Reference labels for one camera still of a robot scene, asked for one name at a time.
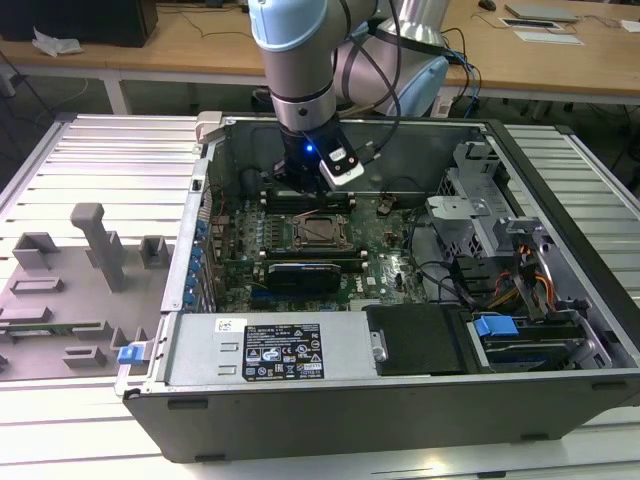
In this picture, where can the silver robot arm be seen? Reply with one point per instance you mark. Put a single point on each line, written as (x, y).
(300, 65)

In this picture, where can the black CPU socket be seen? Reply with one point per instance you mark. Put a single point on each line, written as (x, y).
(320, 248)

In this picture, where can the blue slot retention clip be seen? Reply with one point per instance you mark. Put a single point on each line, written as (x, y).
(190, 299)
(192, 285)
(195, 267)
(201, 228)
(197, 252)

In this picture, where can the round coin battery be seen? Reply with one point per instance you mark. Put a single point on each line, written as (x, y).
(384, 206)

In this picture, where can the grey case release latch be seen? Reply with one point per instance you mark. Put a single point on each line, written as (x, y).
(209, 125)

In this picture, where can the black expansion card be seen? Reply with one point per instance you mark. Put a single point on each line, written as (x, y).
(305, 277)

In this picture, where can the green motherboard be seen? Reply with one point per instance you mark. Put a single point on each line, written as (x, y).
(390, 272)

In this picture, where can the wooden desk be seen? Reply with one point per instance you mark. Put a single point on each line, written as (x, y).
(200, 55)

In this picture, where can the silver metal drive cage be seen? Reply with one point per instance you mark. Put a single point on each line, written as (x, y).
(455, 215)

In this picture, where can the black label sticker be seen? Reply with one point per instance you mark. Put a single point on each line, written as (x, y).
(282, 350)

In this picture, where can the black plastic fan shroud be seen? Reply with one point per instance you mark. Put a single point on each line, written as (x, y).
(415, 340)

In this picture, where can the silver power supply unit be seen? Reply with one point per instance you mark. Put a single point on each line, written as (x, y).
(200, 350)

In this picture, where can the black computer mouse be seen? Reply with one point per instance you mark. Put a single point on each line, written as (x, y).
(487, 5)

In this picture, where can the hard disk in blue carrier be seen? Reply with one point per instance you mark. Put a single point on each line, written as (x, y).
(495, 326)

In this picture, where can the grey parts rack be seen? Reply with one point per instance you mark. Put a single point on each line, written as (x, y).
(75, 285)

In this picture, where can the blue plastic case latch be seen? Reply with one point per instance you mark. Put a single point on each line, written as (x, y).
(129, 355)

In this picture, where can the large black box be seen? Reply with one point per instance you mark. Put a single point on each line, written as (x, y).
(75, 20)

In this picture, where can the black open PC case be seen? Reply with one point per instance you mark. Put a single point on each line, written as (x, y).
(350, 425)

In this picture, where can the crumpled white paper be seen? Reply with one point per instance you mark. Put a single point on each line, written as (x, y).
(55, 44)

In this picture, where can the grey closed laptop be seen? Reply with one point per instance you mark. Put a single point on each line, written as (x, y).
(542, 12)

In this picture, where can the green RAM stick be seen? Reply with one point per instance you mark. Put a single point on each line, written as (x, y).
(50, 330)

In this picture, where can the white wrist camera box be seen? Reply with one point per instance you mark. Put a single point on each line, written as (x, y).
(342, 172)

